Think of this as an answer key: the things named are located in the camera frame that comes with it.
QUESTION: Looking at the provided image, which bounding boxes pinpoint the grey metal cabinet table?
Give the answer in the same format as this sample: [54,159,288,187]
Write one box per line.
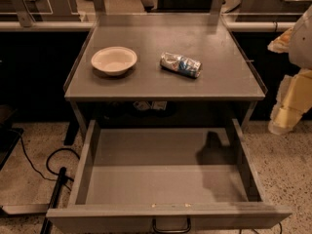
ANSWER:
[64,14,266,132]

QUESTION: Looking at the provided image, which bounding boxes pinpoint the black drawer handle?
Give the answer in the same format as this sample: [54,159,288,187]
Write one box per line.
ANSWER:
[152,218,192,234]

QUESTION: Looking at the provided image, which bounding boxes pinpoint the dark equipment at left edge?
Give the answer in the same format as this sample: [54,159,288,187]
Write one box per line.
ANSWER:
[0,104,23,170]

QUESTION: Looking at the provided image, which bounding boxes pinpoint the black floor cable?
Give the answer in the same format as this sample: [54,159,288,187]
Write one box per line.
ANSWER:
[9,127,81,191]

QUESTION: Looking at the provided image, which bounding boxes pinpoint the grey metal post left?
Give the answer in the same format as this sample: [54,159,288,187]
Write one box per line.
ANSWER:
[11,0,33,27]

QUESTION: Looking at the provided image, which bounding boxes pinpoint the white paper bowl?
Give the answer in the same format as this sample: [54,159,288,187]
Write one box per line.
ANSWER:
[91,47,137,76]

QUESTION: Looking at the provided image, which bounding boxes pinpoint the black floor power strip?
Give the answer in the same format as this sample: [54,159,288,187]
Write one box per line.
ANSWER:
[40,167,66,234]

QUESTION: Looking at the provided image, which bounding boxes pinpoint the white horizontal rail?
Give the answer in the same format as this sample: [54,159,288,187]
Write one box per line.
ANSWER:
[0,21,94,32]

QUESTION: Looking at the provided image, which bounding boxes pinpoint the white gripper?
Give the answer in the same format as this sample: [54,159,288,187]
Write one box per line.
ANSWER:
[267,6,312,135]

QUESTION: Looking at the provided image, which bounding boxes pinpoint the open grey top drawer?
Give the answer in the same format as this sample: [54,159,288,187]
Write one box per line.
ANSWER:
[47,119,292,233]

